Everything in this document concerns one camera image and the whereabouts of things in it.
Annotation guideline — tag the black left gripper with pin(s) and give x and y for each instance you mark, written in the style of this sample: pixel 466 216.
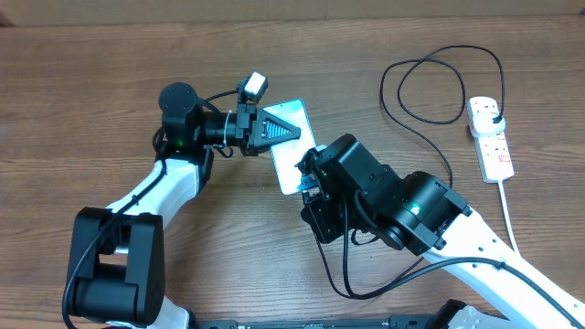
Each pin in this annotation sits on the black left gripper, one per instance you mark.
pixel 254 122

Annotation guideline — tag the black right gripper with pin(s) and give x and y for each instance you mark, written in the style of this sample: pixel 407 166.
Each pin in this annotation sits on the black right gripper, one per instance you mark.
pixel 317 181

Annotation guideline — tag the blue Samsung Galaxy smartphone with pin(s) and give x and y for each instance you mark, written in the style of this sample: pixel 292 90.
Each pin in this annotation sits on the blue Samsung Galaxy smartphone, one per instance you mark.
pixel 286 156

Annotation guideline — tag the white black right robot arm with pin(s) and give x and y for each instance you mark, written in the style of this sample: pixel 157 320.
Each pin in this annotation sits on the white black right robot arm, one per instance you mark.
pixel 422 214

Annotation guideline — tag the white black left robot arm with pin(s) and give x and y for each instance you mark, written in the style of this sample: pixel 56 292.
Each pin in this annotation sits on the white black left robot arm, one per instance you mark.
pixel 116 271

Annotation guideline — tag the white charger plug adapter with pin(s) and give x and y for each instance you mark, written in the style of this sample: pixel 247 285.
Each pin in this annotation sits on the white charger plug adapter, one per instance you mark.
pixel 485 125

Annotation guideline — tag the white power strip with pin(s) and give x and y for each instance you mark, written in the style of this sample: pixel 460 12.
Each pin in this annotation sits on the white power strip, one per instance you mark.
pixel 492 151

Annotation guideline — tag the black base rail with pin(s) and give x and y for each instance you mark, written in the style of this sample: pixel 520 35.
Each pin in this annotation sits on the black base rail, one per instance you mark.
pixel 413 321

